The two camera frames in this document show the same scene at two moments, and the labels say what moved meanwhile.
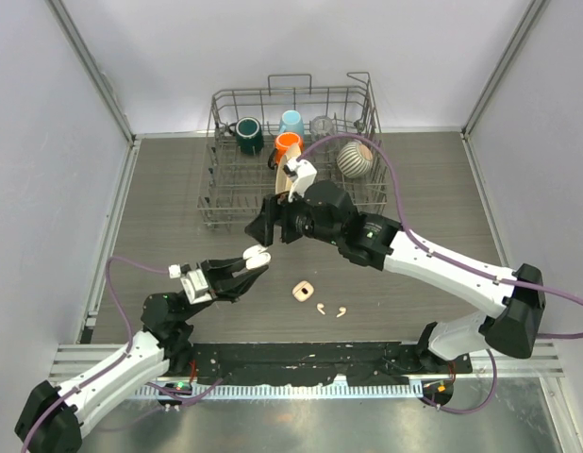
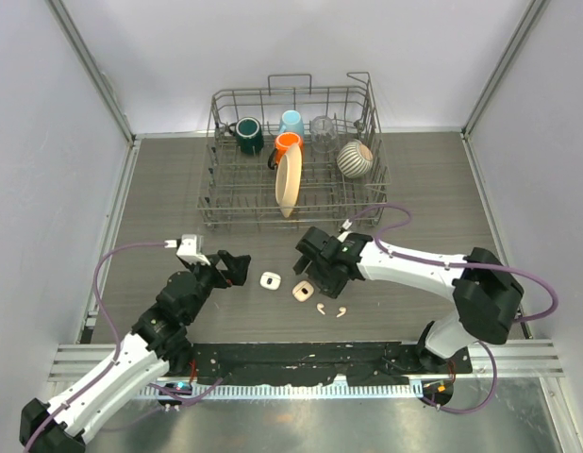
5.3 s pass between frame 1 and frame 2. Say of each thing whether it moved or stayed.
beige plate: stayed
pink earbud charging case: stayed
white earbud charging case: moved
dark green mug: stayed
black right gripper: moved
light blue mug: stayed
